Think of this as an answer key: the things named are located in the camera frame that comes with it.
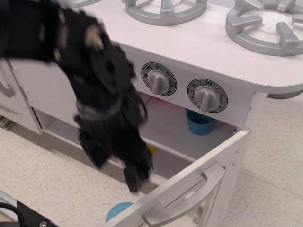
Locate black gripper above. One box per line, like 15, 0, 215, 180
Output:
74, 94, 153, 192

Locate white oven door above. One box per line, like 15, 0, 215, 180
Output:
104, 128, 251, 227

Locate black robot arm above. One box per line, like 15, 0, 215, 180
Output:
0, 0, 153, 192

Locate yellow toy utensil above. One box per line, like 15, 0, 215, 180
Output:
148, 146, 156, 155

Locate blue round lid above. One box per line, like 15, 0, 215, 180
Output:
106, 202, 133, 222

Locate blue plastic cup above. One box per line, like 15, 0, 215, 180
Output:
185, 109, 215, 136

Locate grey middle control knob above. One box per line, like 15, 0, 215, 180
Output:
141, 62, 177, 96

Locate grey control knob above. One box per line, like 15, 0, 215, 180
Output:
141, 62, 177, 96
187, 79, 228, 113

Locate grey right control knob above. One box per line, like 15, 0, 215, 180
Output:
187, 79, 228, 113

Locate white far-left door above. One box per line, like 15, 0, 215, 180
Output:
0, 59, 42, 134

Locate white toy kitchen unit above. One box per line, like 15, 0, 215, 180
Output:
0, 0, 303, 227

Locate grey middle burner grate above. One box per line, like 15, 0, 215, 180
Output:
122, 0, 207, 26

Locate grey burner grate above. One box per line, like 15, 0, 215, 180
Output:
122, 0, 207, 26
225, 0, 303, 56

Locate grey right burner grate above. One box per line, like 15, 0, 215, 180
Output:
225, 0, 303, 56

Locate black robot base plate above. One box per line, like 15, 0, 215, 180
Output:
0, 200, 60, 227

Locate white cabinet door grey handle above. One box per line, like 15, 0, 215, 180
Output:
9, 59, 78, 129

